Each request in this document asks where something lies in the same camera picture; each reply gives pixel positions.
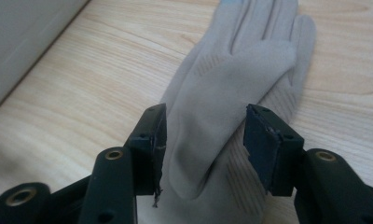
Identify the beige glove with black label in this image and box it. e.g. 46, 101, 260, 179
137, 0, 318, 224

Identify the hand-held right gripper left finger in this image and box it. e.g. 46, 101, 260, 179
124, 103, 168, 208

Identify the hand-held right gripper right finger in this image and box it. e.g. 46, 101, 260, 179
242, 103, 305, 198

